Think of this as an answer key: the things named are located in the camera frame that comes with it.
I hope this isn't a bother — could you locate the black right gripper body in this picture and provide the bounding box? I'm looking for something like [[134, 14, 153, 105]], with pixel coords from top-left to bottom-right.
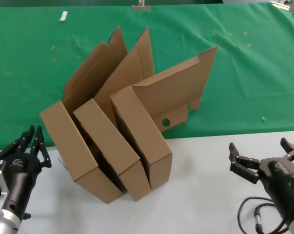
[[257, 157, 294, 226]]

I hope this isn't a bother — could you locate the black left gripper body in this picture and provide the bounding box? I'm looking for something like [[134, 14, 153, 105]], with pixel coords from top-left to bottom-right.
[[4, 152, 43, 214]]

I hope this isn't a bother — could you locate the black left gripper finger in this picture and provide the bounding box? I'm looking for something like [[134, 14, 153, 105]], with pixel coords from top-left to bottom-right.
[[0, 125, 36, 161], [31, 125, 53, 169]]

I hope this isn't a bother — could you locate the brown cardboard mailer box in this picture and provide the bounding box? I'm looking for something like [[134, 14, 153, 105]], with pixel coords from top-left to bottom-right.
[[39, 25, 128, 205], [109, 45, 218, 190], [72, 25, 154, 202]]

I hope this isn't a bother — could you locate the green table cloth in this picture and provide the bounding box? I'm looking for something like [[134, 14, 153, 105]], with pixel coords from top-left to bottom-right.
[[0, 2, 294, 150]]

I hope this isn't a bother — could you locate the metal table clamp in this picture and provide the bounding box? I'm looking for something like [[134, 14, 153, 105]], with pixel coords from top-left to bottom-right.
[[270, 0, 293, 11], [131, 0, 152, 12]]

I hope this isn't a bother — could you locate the black cable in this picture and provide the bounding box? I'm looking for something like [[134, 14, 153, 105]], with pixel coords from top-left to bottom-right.
[[236, 196, 291, 234]]

